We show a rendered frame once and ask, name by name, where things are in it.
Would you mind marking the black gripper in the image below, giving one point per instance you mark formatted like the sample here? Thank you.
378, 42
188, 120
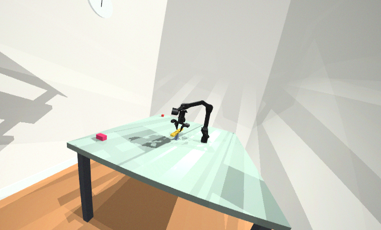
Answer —
180, 121

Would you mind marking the yellow bar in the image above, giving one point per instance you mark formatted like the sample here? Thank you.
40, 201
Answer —
175, 133

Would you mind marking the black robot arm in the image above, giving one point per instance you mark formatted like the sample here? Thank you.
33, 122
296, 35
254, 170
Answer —
182, 110

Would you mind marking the small pink block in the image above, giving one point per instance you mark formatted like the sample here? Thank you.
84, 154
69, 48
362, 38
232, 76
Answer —
101, 136

